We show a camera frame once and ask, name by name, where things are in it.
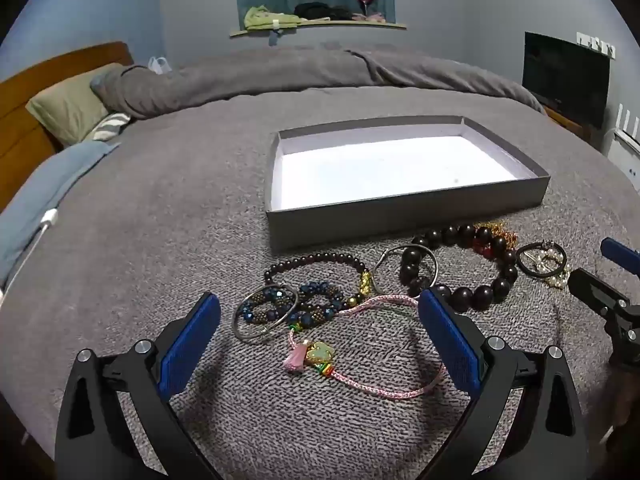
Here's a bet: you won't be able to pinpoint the black cloth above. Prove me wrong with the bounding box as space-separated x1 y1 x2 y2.
294 2 356 22

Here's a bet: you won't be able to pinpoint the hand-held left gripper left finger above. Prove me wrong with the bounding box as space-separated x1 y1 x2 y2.
54 291 226 480

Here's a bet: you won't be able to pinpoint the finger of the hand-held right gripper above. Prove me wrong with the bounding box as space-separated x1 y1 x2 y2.
600 237 640 275
567 267 632 320

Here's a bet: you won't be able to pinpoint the large wooden bead bracelet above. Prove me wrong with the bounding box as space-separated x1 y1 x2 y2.
399 224 519 311

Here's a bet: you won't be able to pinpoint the gold chain with red beads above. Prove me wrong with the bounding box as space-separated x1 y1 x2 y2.
472 221 521 261

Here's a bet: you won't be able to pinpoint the silver bangle with clasp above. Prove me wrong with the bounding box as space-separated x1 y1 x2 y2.
231 284 299 345

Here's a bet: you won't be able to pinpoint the olive green pillow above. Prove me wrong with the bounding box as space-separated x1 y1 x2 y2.
26 63 126 148

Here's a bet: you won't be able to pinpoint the wooden headboard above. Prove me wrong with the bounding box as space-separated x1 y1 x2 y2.
0 41 135 211

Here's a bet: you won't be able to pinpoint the pink cord necklace with tassel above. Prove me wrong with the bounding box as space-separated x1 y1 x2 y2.
282 294 447 400

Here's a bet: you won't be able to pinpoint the wooden windowsill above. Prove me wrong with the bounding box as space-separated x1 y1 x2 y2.
229 21 407 38

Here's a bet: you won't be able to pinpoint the blue crystal bead bracelet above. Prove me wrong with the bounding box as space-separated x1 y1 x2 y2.
239 281 347 328

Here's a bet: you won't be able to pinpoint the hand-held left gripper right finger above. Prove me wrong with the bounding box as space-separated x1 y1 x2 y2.
417 287 588 480

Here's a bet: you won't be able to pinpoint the white wall hooks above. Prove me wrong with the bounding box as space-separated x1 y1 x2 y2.
576 32 617 58

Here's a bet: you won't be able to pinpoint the person's right forearm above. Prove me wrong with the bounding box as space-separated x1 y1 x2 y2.
602 360 640 456

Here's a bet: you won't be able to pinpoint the striped pillow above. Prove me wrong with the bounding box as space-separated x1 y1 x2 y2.
82 112 132 142

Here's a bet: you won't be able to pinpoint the black hair tie with pearls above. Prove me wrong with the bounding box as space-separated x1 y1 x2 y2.
515 241 568 278

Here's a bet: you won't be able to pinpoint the thin silver bangle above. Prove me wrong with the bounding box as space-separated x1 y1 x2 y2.
372 244 439 297

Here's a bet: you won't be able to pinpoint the grey duvet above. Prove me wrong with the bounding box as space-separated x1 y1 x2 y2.
90 42 546 121

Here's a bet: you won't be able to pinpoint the blue blanket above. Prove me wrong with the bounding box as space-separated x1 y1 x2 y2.
0 140 121 291

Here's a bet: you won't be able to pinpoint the wooden television stand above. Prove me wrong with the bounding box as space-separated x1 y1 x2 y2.
542 105 601 148

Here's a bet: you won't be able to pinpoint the small dark bead bracelet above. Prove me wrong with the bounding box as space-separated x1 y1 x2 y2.
263 251 376 311

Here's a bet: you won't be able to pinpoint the white charger cable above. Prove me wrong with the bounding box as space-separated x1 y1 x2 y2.
0 209 60 311

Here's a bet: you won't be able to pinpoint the grey bedspread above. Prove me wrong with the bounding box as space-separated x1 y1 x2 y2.
0 85 640 480

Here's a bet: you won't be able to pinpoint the grey cardboard box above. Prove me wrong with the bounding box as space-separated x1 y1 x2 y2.
265 116 551 256

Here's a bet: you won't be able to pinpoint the black television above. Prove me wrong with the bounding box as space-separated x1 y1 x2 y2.
522 31 611 128

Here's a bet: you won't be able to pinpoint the green cloth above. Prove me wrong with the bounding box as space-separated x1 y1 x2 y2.
243 6 301 31

